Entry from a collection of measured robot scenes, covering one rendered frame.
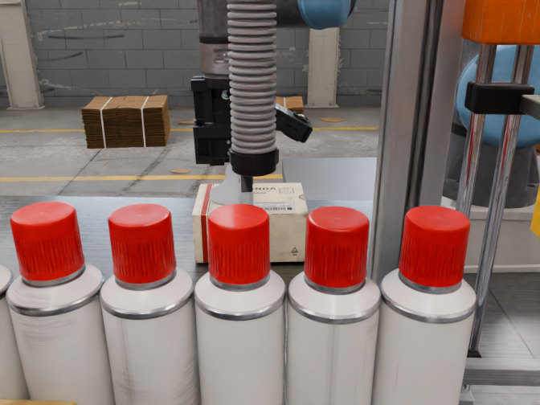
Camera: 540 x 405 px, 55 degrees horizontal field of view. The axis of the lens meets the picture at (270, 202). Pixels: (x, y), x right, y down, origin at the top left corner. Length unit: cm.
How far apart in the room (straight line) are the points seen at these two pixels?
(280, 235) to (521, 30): 48
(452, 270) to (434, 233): 2
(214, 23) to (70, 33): 537
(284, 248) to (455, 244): 48
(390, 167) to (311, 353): 17
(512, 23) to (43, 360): 32
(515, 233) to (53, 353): 61
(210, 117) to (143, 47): 515
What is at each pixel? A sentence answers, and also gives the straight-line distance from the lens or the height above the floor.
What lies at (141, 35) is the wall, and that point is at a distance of 584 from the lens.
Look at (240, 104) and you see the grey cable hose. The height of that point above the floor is 112.
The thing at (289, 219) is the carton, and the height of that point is 90.
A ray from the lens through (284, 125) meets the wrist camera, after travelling 71.
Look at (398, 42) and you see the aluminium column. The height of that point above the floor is 116.
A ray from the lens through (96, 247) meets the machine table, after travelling 84.
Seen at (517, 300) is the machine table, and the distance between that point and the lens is 74.
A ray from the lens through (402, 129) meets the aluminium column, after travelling 39.
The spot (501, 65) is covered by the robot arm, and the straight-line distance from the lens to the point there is 58.
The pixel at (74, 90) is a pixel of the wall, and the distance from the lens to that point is 611.
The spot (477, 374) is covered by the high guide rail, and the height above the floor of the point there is 96.
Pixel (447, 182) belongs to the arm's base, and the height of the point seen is 95.
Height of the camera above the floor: 119
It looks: 22 degrees down
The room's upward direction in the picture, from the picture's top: straight up
